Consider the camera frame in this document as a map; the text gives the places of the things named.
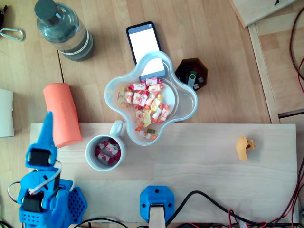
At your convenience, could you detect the clear plastic Haribo candy tub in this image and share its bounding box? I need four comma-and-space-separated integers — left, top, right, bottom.
104, 50, 199, 146

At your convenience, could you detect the silver swivel USB stick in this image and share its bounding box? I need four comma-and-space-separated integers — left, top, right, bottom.
186, 70, 200, 91

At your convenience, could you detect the yellow 3D-printed part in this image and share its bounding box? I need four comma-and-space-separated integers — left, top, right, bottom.
236, 135, 257, 162

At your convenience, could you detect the silver carabiner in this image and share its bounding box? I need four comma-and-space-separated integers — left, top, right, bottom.
0, 28, 24, 41

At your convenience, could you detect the brown hexagonal tray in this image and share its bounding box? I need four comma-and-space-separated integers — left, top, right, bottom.
175, 57, 209, 91

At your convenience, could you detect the thin black cable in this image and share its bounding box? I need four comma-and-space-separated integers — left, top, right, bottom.
71, 218, 130, 228

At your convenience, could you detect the light wooden panel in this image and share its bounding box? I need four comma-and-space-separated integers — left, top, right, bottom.
229, 0, 299, 28

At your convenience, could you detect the thin red wire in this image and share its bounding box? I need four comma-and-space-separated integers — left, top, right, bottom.
227, 209, 269, 228

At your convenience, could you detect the blue 3D-printed post mount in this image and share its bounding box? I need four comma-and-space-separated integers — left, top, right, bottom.
139, 185, 175, 224

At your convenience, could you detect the white box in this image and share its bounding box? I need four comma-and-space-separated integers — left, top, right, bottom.
0, 89, 14, 138

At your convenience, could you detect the dark red braided cable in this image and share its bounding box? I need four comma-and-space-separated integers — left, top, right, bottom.
289, 9, 304, 95

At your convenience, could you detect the black smartphone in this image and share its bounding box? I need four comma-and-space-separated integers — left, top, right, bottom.
125, 21, 167, 83

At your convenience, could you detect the light wooden base board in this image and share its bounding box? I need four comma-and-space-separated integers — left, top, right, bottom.
30, 123, 298, 224

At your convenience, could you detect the wooden post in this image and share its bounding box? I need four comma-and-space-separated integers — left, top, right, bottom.
148, 205, 167, 228

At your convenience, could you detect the grey water bottle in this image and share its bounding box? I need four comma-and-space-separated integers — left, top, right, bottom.
34, 0, 95, 62

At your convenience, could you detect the light wooden slat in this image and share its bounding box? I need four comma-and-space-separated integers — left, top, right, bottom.
248, 23, 281, 124

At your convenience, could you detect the white ceramic mug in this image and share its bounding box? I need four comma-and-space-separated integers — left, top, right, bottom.
85, 120, 127, 172

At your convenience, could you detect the orange foam roll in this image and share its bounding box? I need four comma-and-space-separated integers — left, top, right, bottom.
42, 82, 83, 149

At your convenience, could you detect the thick black cable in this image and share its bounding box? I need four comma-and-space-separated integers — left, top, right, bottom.
165, 191, 300, 228

